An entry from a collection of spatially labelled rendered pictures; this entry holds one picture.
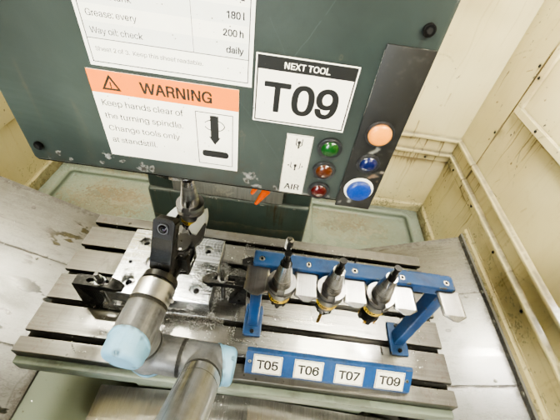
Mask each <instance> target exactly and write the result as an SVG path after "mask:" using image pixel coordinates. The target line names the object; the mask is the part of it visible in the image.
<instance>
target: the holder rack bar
mask: <svg viewBox="0 0 560 420"><path fill-rule="evenodd" d="M283 257H285V255H284V253H278V252H267V251H260V250H256V251H255V255H254V259H253V266H259V267H265V268H271V271H270V273H271V272H273V271H274V270H277V268H278V265H279V263H280V262H281V260H282V259H283ZM290 258H291V259H292V260H291V261H292V274H293V275H294V276H295V272H303V273H315V274H317V275H318V278H319V279H321V278H322V277H324V276H328V274H329V273H330V272H331V271H332V270H333V268H334V267H335V266H337V265H338V264H339V263H340V262H339V261H334V260H327V259H321V258H315V257H304V256H297V255H292V256H291V257H290ZM392 270H394V268H389V267H377V266H371V265H364V264H358V263H352V262H347V264H345V271H346V272H345V278H351V279H357V280H364V281H365V283H366V285H368V286H369V285H370V284H371V283H375V282H379V281H380V280H381V279H382V278H383V277H384V276H385V275H386V274H387V273H390V272H391V271H392ZM398 274H399V276H398V282H397V285H401V286H408V287H412V290H413V291H414V292H418V293H430V294H436V291H444V292H451V293H454V292H455V291H456V288H455V286H454V283H453V280H452V277H450V276H444V275H438V274H431V273H425V272H414V271H408V270H402V271H401V272H399V273H398Z"/></svg>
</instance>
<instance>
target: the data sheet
mask: <svg viewBox="0 0 560 420"><path fill-rule="evenodd" d="M72 5H73V7H74V10H75V13H76V16H77V21H78V24H79V27H80V29H81V33H82V37H83V41H84V43H85V46H86V49H87V54H88V56H89V60H90V63H91V64H93V65H99V66H105V67H110V68H121V69H127V70H133V71H139V72H145V73H156V74H162V75H168V76H174V77H180V78H190V79H196V80H202V81H208V82H214V83H224V84H230V85H236V86H242V87H248V88H251V87H252V78H253V44H254V28H255V11H256V0H72Z"/></svg>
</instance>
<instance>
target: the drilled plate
mask: <svg viewBox="0 0 560 420"><path fill-rule="evenodd" d="M145 237H146V238H145ZM141 239H142V240H141ZM139 241H141V242H139ZM151 241H152V231H149V230H142V229H138V230H137V231H136V233H135V234H134V236H133V238H132V241H131V242H130V244H129V246H128V248H127V250H126V252H125V253H124V255H123V257H122V260H121V262H120V263H119V264H118V266H117V269H116V271H115V273H114V274H113V276H112V277H113V278H116V279H118V280H120V281H121V282H122V283H123V284H124V285H126V286H125V287H123V289H122V291H118V292H107V291H105V292H106V294H107V296H108V298H109V299H112V300H118V301H124V302H126V301H127V300H128V299H129V296H130V294H131V292H132V291H133V289H134V287H135V285H136V284H137V282H138V279H139V278H140V277H141V276H142V275H143V273H144V272H145V270H147V269H149V268H148V267H149V263H150V256H149V255H150V252H151V244H150V243H151ZM141 244H142V245H141ZM147 245H148V246H147ZM208 245H209V246H208ZM135 246H136V247H135ZM145 246H146V247H145ZM225 250H226V241H223V240H217V239H210V238H203V240H202V242H201V244H200V245H198V246H196V254H197V258H196V260H195V263H194V264H195V265H196V267H195V265H194V264H193V266H192V270H191V272H190V273H189V275H190V277H189V275H186V274H181V275H178V277H177V281H178V285H177V288H176V290H175V294H174V296H173V299H174V303H170V305H169V308H181V309H187V310H194V311H200V312H207V313H210V309H211V306H212V302H213V296H214V293H215V289H216V286H210V285H207V284H206V285H205V284H204V283H203V284H204V285H203V284H202V283H200V282H199V275H200V276H201V275H202V274H204V275H207V274H208V273H220V270H221V266H222V263H223V257H224V253H225ZM135 254H136V256H134V255H135ZM206 254H207V255H206ZM208 254H209V255H208ZM133 256H134V257H133ZM143 263H145V264H143ZM144 265H146V266H144ZM126 268H128V269H127V270H125V269H126ZM143 268H144V269H143ZM145 268H146V269H145ZM194 268H196V269H194ZM139 269H140V270H139ZM201 269H202V270H201ZM203 269H204V270H203ZM205 269H206V272H205ZM209 269H211V270H209ZM131 271H132V273H130V272H131ZM200 271H201V272H200ZM126 273H127V275H125V276H126V277H124V276H123V274H126ZM129 273H130V275H128V274H129ZM140 274H141V276H140ZM195 274H197V276H195ZM133 275H134V278H133ZM135 276H136V278H135ZM202 276H203V275H202ZM120 278H121V279H120ZM134 280H135V282H132V281H134ZM198 282H199V283H198ZM128 284H130V286H127V285H128ZM189 284H192V286H191V288H190V287H189ZM198 284H202V286H206V287H202V286H200V285H198ZM188 288H189V291H190V292H189V291H188ZM202 288H203V289H202ZM201 290H202V291H201ZM194 294H196V295H194ZM194 296H195V297H194Z"/></svg>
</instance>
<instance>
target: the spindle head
mask: <svg viewBox="0 0 560 420"><path fill-rule="evenodd" d="M460 2H461V0H256V11H255V28H254V44H253V61H252V87H242V86H236V85H230V84H224V83H218V82H208V81H202V80H196V79H190V78H184V77H174V76H168V75H162V74H156V73H150V72H139V71H133V70H127V69H121V68H115V67H105V66H99V65H93V64H91V63H90V60H89V56H88V52H87V49H86V46H85V43H84V41H83V35H82V33H81V29H80V27H79V24H78V19H77V16H76V13H75V10H74V7H73V2H72V0H0V91H1V93H2V95H3V96H4V98H5V100H6V102H7V105H8V106H9V108H10V109H11V111H12V114H13V116H14V117H15V119H16V121H17V123H18V125H19V127H20V128H21V130H22V133H23V135H24V137H25V138H26V139H27V142H28V144H29V146H30V148H31V149H32V151H33V153H34V155H35V157H37V158H39V159H43V160H49V161H55V162H61V163H73V164H79V165H85V166H91V167H97V168H109V169H115V170H121V171H127V172H133V173H145V174H151V175H157V176H163V177H169V178H180V179H187V180H193V181H199V182H205V183H216V184H222V185H228V186H234V187H240V188H251V189H257V190H264V191H270V192H276V193H287V194H293V195H300V196H306V197H311V196H310V195H309V193H308V188H309V186H310V185H311V184H312V183H315V182H322V183H326V184H327V185H328V186H329V194H328V195H327V196H326V197H324V198H323V199H329V200H335V201H336V199H337V196H338V192H339V189H340V187H341V184H342V181H343V177H344V174H345V172H346V169H347V166H348V161H349V158H350V156H351V153H352V150H353V146H354V143H355V141H356V138H357V135H358V131H359V128H360V126H361V123H362V120H363V115H364V113H365V110H366V107H367V105H368V100H369V98H370V95H371V91H372V89H373V84H374V82H375V79H376V76H377V74H378V69H379V67H380V64H381V61H382V59H383V54H384V52H385V49H386V46H387V44H388V43H391V44H396V45H402V46H408V47H413V48H424V49H429V50H435V51H437V52H438V51H439V48H440V47H441V45H442V43H443V39H444V38H445V35H446V33H447V31H448V28H449V26H450V24H451V22H452V20H453V17H454V15H455V12H456V11H457V9H458V5H459V3H460ZM257 52H263V53H274V54H279V55H285V56H291V57H297V58H307V59H313V60H318V61H324V62H330V63H341V64H347V65H353V66H359V67H361V71H360V73H359V77H358V80H357V85H356V88H355V91H354V94H353V97H352V102H351V105H350V108H349V111H348V115H347V120H346V122H345V126H344V129H343V132H333V131H327V130H321V129H315V128H309V127H299V126H293V125H287V124H281V123H275V122H264V121H258V120H253V100H254V85H255V70H256V55H257ZM85 68H95V69H100V70H106V71H112V72H118V73H129V74H135V75H140V76H146V77H152V78H163V79H169V80H175V81H180V82H186V83H197V84H203V85H209V86H215V87H220V88H231V89H237V90H239V108H238V147H237V172H236V171H230V170H224V169H218V168H212V167H201V166H195V165H189V164H183V163H176V162H165V161H159V160H153V159H147V158H141V157H130V156H123V155H117V154H112V151H111V148H110V146H109V143H108V138H107V135H106V133H105V130H104V127H103V122H102V119H101V117H100V114H99V111H98V107H97V104H96V101H95V98H94V96H93V91H92V89H91V86H90V82H89V80H88V75H87V73H86V70H85ZM288 133H291V134H297V135H303V136H309V137H314V139H313V144H312V151H311V155H310V158H309V163H308V166H307V174H306V177H305V182H304V185H303V190H302V194H297V193H291V192H280V191H279V186H280V180H281V174H282V169H283V158H284V152H285V146H286V140H287V135H288ZM326 138H335V139H337V140H338V141H339V142H340V143H341V144H342V151H341V153H340V154H339V156H337V157H335V158H332V159H326V158H324V157H321V156H320V155H319V153H318V144H319V143H320V142H321V141H322V140H323V139H326ZM322 161H326V162H330V163H332V164H333V165H334V167H335V174H334V176H333V177H331V178H330V179H328V180H320V179H317V178H316V177H314V175H313V167H314V165H315V164H317V163H319V162H322Z"/></svg>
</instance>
